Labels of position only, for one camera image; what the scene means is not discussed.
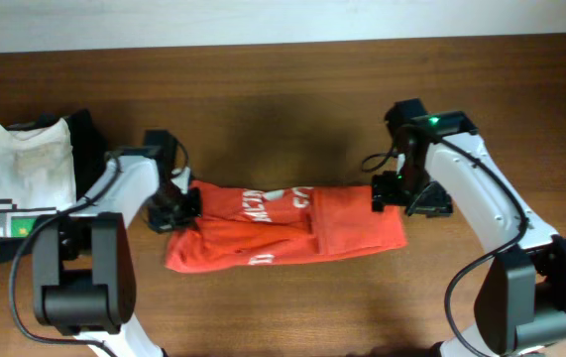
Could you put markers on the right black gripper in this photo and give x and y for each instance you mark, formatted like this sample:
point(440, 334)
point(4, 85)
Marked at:
point(432, 203)

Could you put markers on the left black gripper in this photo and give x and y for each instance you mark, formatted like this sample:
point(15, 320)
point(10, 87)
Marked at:
point(169, 223)

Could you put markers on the orange red t-shirt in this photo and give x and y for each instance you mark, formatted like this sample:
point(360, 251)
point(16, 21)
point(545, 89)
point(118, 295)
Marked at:
point(288, 226)

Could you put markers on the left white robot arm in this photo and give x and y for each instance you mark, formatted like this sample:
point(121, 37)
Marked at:
point(84, 284)

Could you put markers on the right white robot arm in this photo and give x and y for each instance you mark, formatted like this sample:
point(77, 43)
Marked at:
point(512, 300)

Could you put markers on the folded black garment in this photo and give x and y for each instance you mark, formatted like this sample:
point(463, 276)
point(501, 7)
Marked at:
point(88, 148)

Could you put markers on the folded white pixel-print t-shirt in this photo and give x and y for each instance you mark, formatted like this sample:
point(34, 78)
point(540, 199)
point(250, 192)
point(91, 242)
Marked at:
point(36, 176)

